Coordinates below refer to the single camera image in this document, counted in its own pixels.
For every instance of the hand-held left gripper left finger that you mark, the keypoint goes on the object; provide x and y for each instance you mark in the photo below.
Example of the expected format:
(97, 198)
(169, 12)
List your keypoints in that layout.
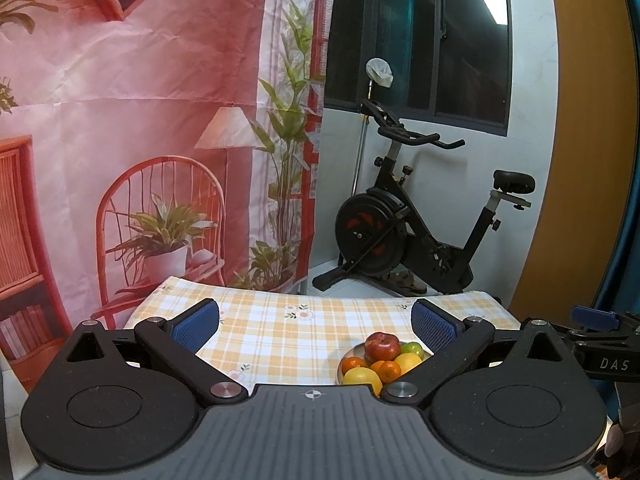
(192, 325)

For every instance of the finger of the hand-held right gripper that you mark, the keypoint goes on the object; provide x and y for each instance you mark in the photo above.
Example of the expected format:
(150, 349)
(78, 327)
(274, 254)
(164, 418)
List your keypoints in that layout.
(592, 316)

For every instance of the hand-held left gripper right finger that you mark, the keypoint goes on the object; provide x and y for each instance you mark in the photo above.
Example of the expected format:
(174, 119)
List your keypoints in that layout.
(435, 327)

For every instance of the green lime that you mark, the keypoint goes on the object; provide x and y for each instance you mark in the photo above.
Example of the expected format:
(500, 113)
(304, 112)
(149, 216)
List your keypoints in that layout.
(413, 348)

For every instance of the yellow lemon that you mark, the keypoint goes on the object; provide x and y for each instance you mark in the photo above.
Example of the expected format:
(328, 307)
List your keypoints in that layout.
(407, 362)
(361, 379)

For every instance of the light red apple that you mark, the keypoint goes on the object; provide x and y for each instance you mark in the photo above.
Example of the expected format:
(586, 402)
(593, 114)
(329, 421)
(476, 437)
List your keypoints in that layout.
(382, 346)

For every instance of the orange mandarin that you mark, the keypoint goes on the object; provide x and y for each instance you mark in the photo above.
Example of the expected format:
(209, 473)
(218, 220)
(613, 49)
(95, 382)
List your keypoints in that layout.
(389, 371)
(355, 363)

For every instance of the beige round plate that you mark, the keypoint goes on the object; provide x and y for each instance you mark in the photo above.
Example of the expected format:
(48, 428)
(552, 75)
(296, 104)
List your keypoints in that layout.
(341, 372)

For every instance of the brown sandal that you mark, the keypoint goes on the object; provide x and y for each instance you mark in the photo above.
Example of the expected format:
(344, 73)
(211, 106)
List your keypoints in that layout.
(407, 281)

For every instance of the orange checked tablecloth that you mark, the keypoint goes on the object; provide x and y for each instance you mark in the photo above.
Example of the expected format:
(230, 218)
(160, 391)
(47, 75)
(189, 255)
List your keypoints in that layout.
(280, 340)

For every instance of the black exercise bike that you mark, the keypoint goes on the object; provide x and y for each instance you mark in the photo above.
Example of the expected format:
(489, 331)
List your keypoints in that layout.
(367, 230)

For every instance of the orange wooden door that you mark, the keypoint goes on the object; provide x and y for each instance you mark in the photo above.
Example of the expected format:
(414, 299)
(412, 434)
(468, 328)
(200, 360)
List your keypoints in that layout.
(575, 160)

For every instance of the metal pole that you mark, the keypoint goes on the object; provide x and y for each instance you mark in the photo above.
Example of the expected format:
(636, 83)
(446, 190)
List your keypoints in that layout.
(361, 150)

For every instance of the pink printed backdrop cloth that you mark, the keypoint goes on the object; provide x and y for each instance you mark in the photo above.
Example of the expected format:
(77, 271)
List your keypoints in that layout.
(150, 85)

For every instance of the white cloth cap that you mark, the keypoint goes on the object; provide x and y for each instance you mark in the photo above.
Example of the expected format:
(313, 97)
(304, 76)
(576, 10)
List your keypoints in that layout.
(380, 71)

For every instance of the dark framed window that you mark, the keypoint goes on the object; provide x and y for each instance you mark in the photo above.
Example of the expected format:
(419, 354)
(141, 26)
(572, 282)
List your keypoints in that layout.
(410, 35)

